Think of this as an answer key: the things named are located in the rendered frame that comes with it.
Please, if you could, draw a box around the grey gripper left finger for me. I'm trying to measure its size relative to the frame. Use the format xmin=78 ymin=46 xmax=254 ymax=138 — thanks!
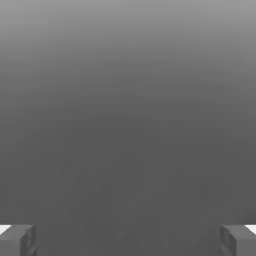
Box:
xmin=0 ymin=224 xmax=38 ymax=256

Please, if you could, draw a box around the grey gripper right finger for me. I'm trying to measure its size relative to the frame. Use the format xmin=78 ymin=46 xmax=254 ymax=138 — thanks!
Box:
xmin=219 ymin=224 xmax=256 ymax=256

